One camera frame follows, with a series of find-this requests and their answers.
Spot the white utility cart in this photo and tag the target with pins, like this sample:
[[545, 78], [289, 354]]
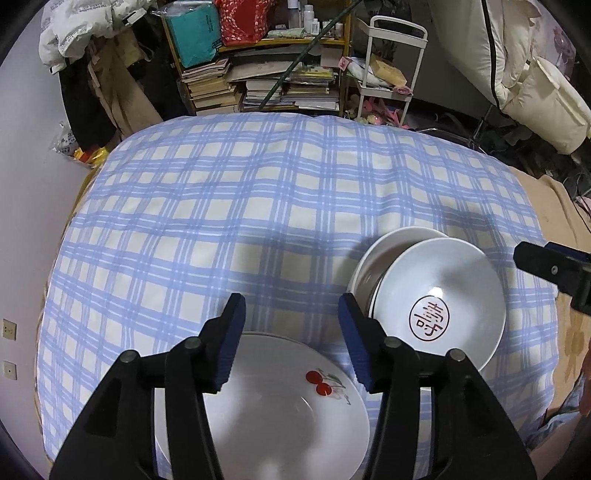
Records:
[[397, 19]]

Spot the blue plaid cloth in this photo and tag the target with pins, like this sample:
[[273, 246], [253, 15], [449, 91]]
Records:
[[231, 207]]

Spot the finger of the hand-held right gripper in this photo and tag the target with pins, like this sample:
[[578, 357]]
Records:
[[535, 258]]

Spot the white pouch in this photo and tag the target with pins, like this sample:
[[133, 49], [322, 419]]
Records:
[[362, 74]]

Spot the pink round container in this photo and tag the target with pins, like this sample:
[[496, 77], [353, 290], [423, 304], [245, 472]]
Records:
[[403, 90]]

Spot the pink tag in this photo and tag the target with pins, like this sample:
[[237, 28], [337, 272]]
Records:
[[345, 63]]

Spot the white cherry print plate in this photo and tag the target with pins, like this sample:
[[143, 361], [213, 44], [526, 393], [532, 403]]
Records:
[[277, 429]]

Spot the teal bag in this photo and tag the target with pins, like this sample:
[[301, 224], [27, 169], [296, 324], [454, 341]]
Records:
[[194, 32]]

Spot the yellow red packet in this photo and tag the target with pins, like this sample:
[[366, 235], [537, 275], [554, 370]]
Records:
[[90, 158]]

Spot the black metal stand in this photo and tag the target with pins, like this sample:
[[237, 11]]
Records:
[[482, 121]]

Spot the pale green pouch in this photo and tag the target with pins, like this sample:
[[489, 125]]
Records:
[[286, 33]]

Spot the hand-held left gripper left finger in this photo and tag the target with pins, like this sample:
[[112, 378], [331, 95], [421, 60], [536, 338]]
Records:
[[231, 346]]

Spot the beige coat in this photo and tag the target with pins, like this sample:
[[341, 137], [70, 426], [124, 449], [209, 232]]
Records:
[[129, 101]]

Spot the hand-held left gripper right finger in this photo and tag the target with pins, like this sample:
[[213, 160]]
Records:
[[358, 346]]

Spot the small bowl with red seal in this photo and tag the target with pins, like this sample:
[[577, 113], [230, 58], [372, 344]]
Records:
[[438, 286]]

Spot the pile of pink toys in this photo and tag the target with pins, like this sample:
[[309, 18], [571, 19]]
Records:
[[378, 113]]

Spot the black hanging garment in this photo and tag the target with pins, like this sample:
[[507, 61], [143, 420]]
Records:
[[161, 78]]

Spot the pile of magazines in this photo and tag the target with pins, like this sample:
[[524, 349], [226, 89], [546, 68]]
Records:
[[295, 87]]

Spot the plain white bowl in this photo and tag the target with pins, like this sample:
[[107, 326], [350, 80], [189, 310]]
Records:
[[388, 242]]

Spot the white printed plastic bag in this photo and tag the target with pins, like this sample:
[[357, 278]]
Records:
[[64, 138]]

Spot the yellow box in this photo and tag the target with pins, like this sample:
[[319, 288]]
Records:
[[390, 71]]

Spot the white duvet with black zipper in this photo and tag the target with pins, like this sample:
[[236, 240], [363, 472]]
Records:
[[461, 37]]

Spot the white puffer jacket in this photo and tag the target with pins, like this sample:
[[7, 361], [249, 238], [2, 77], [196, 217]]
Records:
[[78, 32]]

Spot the stack of old books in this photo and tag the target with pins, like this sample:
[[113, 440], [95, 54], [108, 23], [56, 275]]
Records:
[[207, 87]]

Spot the yellow wooden shelf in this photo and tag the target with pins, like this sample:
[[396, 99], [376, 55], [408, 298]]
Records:
[[286, 43]]

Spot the beige wall socket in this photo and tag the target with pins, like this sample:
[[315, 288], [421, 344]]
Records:
[[9, 328], [9, 369]]

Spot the red patterned bag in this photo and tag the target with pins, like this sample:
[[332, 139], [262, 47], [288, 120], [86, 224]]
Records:
[[244, 21]]

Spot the cream quilted pillow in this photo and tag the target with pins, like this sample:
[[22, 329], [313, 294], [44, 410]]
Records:
[[549, 106]]

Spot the row of white bottles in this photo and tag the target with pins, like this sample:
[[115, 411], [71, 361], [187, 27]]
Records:
[[307, 16]]

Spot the dark green pole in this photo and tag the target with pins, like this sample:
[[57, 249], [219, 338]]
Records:
[[304, 61]]

